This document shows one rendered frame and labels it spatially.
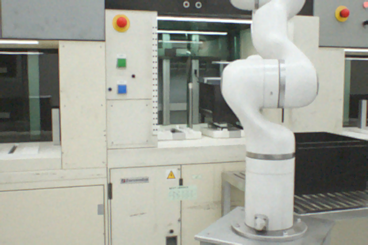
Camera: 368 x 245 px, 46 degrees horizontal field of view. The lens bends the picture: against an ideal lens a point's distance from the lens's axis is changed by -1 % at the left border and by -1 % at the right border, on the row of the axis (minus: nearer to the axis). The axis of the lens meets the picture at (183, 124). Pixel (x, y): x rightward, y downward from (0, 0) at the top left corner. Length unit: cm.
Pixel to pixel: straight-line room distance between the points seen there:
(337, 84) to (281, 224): 106
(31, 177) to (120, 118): 39
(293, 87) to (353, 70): 163
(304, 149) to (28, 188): 100
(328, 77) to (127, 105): 89
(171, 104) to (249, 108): 162
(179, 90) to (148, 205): 107
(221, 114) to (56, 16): 85
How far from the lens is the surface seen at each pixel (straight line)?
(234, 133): 202
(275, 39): 114
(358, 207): 139
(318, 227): 118
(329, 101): 201
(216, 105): 199
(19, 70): 211
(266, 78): 103
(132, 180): 172
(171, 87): 264
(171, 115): 264
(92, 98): 166
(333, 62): 202
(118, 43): 168
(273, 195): 106
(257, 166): 105
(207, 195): 181
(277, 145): 104
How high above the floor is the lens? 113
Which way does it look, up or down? 6 degrees down
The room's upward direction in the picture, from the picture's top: straight up
